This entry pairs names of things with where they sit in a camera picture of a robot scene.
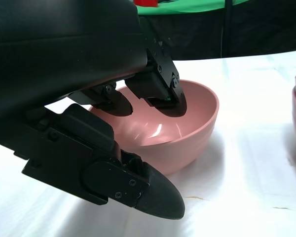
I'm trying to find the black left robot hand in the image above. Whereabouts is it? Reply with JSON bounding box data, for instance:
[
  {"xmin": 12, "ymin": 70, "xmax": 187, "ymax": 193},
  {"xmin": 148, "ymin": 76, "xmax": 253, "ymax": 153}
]
[{"xmin": 0, "ymin": 0, "xmax": 188, "ymax": 220}]

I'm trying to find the red object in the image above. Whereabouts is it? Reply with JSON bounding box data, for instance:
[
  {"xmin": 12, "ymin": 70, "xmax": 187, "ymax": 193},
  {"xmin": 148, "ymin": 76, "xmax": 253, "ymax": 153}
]
[{"xmin": 134, "ymin": 0, "xmax": 159, "ymax": 7}]

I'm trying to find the green backdrop cloth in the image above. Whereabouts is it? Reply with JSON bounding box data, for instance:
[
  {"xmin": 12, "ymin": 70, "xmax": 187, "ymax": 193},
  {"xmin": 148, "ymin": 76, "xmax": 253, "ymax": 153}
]
[{"xmin": 135, "ymin": 0, "xmax": 296, "ymax": 17}]

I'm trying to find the black backdrop curtain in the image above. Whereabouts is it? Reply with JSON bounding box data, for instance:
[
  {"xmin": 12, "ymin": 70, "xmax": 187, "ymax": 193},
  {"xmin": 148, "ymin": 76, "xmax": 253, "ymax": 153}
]
[{"xmin": 138, "ymin": 7, "xmax": 296, "ymax": 61}]

